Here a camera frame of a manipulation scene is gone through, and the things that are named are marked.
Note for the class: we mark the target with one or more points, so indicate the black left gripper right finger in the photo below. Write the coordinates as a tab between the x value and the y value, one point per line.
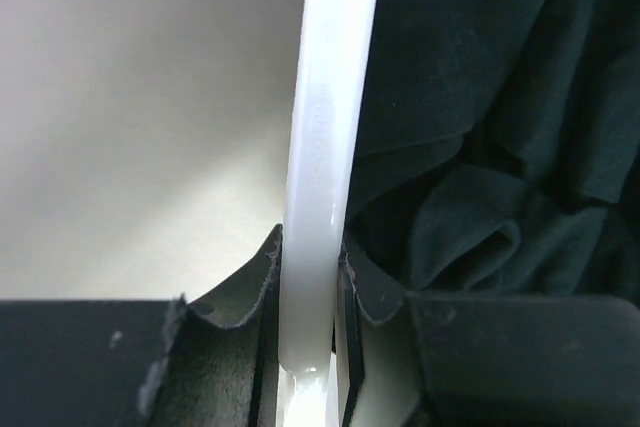
408	358

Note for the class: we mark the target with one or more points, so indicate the white perforated plastic basket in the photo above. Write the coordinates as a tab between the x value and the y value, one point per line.
333	56

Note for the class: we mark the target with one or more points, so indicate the black t shirt pile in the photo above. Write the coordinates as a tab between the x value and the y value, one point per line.
498	146

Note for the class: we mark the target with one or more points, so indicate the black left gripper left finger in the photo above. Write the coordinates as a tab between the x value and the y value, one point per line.
210	362

